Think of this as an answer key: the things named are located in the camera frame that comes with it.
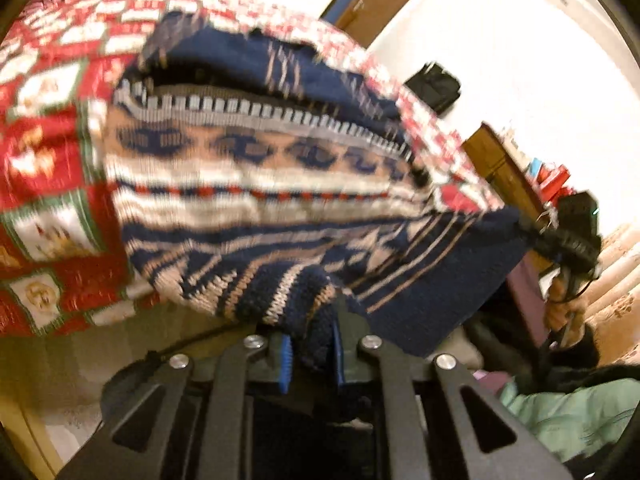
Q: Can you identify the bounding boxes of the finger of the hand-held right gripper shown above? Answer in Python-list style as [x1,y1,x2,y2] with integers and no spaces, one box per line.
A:
[517,212,561,261]

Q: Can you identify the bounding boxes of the brown wooden door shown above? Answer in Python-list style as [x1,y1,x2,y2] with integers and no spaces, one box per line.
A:
[335,0,433,48]

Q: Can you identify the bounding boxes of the red patchwork bedspread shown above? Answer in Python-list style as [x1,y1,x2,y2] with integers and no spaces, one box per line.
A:
[0,0,506,338]

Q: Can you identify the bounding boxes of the person's right forearm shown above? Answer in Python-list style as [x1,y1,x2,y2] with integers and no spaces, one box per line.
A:
[537,327,631,396]

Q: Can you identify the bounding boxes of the person's mint green jacket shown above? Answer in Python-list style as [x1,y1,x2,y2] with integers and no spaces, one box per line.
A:
[500,375,640,463]

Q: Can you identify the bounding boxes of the beige patterned curtain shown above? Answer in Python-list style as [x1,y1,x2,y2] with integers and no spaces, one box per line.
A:
[575,220,640,366]

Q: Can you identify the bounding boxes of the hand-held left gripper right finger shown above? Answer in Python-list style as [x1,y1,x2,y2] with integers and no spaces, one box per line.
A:
[330,305,573,480]

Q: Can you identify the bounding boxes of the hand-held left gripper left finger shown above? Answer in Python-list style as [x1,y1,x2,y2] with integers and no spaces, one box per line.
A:
[57,332,293,480]

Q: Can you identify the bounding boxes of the wooden shelf with items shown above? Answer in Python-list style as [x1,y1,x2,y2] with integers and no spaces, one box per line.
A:
[462,122,558,221]

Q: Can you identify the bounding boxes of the black luggage bag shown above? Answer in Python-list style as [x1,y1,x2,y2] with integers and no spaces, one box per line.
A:
[404,61,462,115]

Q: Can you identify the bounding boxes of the red plastic bag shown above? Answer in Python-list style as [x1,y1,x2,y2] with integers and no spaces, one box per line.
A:
[535,165,571,202]

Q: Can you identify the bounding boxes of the person's right hand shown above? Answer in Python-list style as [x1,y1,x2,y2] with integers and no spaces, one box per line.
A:
[544,275,591,333]

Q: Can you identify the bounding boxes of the navy patterned knit sweater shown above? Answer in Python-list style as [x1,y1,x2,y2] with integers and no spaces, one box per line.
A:
[102,10,531,366]

